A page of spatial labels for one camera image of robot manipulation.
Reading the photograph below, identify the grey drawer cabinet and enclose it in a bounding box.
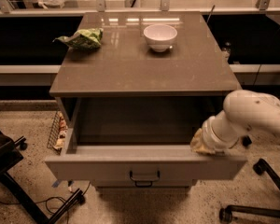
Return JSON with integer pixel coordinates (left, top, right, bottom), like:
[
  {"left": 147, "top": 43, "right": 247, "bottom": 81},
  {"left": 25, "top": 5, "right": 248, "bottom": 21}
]
[{"left": 49, "top": 11, "right": 243, "bottom": 191}]

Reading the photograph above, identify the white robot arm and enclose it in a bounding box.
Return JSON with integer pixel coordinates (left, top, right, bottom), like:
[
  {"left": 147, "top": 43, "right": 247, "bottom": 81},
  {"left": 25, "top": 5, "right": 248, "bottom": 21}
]
[{"left": 190, "top": 90, "right": 280, "bottom": 155}]

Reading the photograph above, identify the blue tape cross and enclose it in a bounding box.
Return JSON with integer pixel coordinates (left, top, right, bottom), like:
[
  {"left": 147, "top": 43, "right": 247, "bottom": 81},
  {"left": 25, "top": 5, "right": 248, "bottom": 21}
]
[{"left": 52, "top": 180, "right": 62, "bottom": 188}]

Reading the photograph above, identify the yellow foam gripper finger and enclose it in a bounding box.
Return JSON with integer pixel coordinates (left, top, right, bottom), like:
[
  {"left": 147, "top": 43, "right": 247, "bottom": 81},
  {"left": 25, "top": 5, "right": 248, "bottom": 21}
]
[{"left": 189, "top": 128, "right": 215, "bottom": 155}]

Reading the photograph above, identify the white ceramic bowl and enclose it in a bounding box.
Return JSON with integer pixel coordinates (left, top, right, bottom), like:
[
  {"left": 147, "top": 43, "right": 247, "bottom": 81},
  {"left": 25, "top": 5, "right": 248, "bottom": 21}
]
[{"left": 144, "top": 24, "right": 177, "bottom": 52}]

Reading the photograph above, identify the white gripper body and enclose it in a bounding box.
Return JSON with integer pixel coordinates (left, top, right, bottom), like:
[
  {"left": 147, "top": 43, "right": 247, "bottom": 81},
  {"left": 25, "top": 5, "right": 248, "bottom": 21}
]
[{"left": 202, "top": 115, "right": 237, "bottom": 153}]

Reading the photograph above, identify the black chair leg right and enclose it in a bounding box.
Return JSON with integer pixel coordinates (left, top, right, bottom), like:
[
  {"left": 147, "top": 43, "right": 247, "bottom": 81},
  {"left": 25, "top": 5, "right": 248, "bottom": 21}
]
[{"left": 218, "top": 158, "right": 280, "bottom": 224}]

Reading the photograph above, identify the black floor cable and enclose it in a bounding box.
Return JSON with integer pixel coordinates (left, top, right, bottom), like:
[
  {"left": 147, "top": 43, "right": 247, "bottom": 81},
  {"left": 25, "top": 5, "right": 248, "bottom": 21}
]
[{"left": 0, "top": 180, "right": 91, "bottom": 224}]

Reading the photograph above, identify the black chair base left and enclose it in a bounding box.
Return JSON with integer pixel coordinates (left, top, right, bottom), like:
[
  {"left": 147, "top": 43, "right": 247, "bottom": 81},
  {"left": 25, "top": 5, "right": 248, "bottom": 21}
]
[{"left": 0, "top": 113, "right": 86, "bottom": 224}]

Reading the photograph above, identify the grey top drawer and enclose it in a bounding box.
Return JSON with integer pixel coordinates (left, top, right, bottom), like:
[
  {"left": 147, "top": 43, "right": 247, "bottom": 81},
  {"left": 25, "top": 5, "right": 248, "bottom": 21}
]
[{"left": 46, "top": 97, "right": 246, "bottom": 189}]

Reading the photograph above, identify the wire basket with snacks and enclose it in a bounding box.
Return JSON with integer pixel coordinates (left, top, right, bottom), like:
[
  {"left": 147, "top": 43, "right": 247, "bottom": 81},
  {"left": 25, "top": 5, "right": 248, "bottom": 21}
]
[{"left": 47, "top": 111, "right": 68, "bottom": 154}]

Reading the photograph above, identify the green chip bag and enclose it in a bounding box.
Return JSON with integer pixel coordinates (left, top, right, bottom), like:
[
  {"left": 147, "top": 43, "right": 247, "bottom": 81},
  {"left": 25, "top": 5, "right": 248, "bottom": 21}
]
[{"left": 54, "top": 28, "right": 104, "bottom": 50}]

